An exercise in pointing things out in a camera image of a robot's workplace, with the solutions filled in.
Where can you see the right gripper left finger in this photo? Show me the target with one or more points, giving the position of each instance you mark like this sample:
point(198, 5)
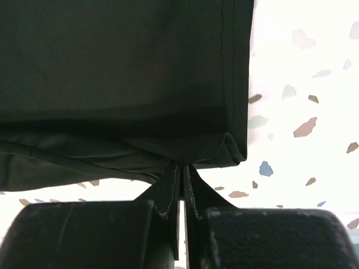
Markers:
point(142, 233)

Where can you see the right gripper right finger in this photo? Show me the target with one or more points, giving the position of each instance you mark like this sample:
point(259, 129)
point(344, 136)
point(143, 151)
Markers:
point(220, 235)

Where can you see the black t shirt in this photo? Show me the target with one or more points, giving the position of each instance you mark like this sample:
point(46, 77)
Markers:
point(121, 89)

